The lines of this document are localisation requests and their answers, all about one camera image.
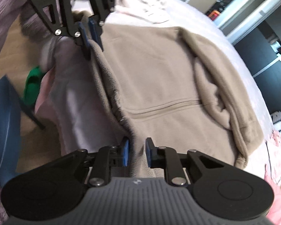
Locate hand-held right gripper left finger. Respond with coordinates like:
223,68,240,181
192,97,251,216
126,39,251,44
57,136,130,188

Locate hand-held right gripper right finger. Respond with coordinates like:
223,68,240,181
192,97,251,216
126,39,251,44
145,138,225,188

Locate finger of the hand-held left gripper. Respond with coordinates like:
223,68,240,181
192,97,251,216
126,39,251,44
88,0,117,52
31,0,92,61

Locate beige fleece jacket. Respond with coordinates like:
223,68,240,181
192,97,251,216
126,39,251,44
88,26,265,180

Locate person's purple fuzzy clothing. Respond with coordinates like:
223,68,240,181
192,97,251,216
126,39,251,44
0,0,38,66

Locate white patterned cloth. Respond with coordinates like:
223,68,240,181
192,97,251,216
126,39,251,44
117,0,178,24

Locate bed with dotted grey sheet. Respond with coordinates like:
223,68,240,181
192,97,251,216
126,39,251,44
34,0,275,181

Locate green object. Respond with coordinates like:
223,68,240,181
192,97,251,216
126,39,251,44
23,66,45,106

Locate orange object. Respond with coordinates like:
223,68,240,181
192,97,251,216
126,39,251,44
207,9,220,20

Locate blue chair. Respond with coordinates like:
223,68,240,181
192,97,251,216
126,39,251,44
0,74,46,187

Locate pink pillow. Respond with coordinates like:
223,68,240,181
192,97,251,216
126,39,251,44
264,131,281,189

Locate black wardrobe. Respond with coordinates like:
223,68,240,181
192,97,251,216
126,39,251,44
233,16,281,113

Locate white sliding door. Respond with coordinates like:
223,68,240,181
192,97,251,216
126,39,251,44
213,0,281,44

